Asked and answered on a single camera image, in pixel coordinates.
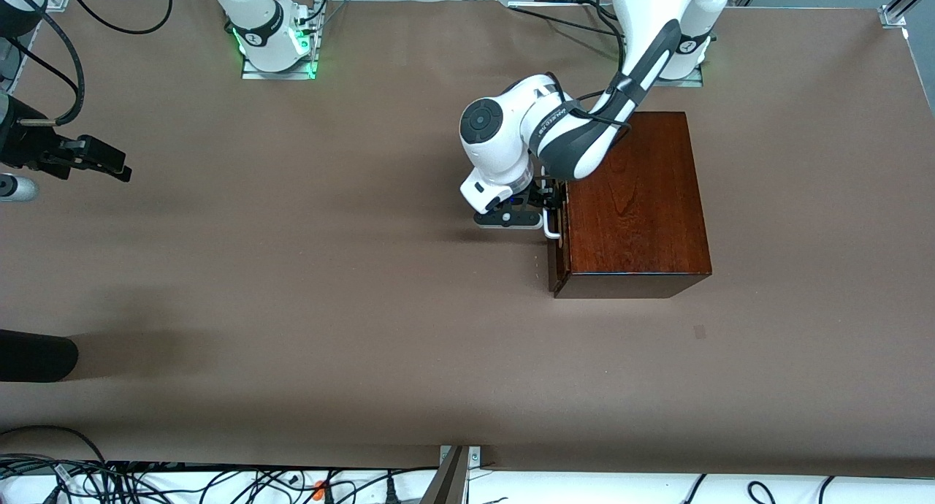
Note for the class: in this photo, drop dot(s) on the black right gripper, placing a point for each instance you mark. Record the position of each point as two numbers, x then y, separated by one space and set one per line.
22 144

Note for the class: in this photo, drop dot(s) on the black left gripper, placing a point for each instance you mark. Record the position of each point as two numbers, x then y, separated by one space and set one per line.
543 193

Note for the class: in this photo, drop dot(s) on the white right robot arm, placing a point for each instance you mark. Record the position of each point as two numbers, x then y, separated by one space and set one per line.
256 22

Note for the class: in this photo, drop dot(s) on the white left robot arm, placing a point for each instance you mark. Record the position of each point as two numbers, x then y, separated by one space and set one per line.
504 146

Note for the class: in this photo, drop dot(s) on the dark brown wooden cabinet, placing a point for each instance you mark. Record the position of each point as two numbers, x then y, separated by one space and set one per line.
643 234

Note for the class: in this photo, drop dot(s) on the black cylinder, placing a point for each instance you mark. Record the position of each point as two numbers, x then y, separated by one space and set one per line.
36 354

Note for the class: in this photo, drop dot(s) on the dark slanted bar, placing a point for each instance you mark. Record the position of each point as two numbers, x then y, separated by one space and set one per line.
445 486

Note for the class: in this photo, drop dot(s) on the black plug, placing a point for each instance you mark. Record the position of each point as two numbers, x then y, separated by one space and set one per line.
389 489

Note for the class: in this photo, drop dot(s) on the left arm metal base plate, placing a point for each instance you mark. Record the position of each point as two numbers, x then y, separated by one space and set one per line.
683 82

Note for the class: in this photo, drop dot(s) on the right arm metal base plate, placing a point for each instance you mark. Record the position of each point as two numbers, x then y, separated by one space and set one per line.
277 73

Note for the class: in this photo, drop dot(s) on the small metal bracket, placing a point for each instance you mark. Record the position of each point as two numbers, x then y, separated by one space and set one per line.
475 456

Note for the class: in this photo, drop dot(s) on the aluminium frame post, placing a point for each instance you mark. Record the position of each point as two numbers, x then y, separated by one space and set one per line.
902 4

